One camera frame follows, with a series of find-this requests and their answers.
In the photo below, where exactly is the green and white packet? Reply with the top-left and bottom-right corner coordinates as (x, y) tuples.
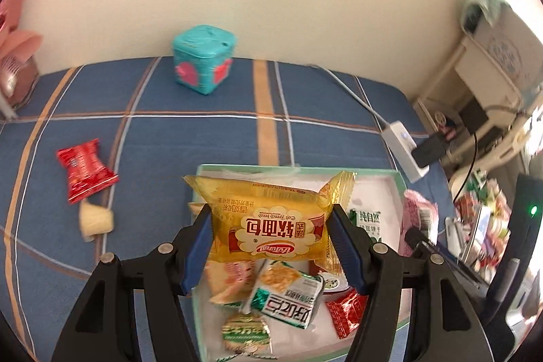
(241, 258), (325, 331)

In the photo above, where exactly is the white power strip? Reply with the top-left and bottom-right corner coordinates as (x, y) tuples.
(381, 120), (430, 183)

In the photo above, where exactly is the pile of colourful packets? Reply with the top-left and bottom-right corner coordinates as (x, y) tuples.
(452, 169), (515, 275)

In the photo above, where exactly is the pale cake in clear wrapper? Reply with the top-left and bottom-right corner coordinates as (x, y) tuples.
(80, 203), (115, 243)

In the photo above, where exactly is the red and white packet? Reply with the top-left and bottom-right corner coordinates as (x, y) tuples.
(326, 289), (370, 340)

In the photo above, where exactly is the clear pink box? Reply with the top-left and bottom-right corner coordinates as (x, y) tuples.
(0, 57), (41, 112)

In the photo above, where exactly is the pink packet with barcode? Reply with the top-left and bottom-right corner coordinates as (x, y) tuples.
(399, 189), (439, 256)

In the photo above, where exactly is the black power adapter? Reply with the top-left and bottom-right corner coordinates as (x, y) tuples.
(411, 135), (450, 170)

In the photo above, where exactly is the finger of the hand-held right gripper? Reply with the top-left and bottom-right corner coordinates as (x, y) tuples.
(404, 227), (484, 295)

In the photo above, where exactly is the yellow bread packet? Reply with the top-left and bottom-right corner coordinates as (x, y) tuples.
(183, 170), (356, 275)

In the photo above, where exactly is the white tray with green rim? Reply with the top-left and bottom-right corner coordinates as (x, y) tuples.
(189, 164), (414, 362)

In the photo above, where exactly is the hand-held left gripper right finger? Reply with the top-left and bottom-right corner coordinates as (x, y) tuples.
(326, 203), (495, 362)

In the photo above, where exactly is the green cookie packet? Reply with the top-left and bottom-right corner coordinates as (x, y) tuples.
(220, 312), (278, 362)

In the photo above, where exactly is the red candy-shaped packet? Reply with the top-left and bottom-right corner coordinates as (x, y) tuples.
(56, 138), (119, 204)

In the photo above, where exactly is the white power cable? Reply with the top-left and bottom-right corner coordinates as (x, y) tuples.
(307, 63), (393, 129)

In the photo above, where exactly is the blue plaid tablecloth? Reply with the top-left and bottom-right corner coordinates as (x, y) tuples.
(0, 57), (450, 362)

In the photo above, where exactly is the white furniture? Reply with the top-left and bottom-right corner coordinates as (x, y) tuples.
(418, 0), (543, 163)

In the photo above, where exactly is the orange triangular packet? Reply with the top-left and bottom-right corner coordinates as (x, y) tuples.
(206, 260), (256, 306)

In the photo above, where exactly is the teal toy box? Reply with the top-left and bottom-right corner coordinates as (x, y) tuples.
(172, 25), (236, 96)

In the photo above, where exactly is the cream white packet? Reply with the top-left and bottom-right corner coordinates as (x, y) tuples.
(208, 170), (336, 193)

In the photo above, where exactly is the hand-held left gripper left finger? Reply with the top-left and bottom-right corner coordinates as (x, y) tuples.
(51, 203), (213, 362)

